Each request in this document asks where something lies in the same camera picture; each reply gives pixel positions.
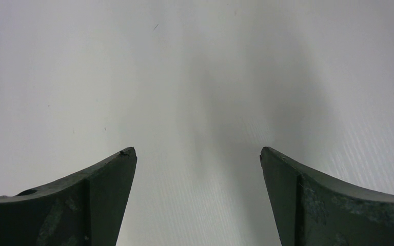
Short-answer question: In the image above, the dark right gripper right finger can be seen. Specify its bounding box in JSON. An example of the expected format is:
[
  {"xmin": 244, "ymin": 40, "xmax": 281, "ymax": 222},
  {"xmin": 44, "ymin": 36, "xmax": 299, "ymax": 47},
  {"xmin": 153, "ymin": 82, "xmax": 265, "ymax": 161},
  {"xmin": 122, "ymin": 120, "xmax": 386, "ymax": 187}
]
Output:
[{"xmin": 260, "ymin": 147, "xmax": 394, "ymax": 245}]

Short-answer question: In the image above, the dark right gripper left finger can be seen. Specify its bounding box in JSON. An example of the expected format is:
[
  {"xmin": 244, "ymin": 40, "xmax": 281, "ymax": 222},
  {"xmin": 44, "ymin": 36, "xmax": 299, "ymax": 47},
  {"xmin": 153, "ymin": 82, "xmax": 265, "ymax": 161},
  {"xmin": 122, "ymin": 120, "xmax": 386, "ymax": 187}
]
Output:
[{"xmin": 0, "ymin": 147, "xmax": 137, "ymax": 245}]

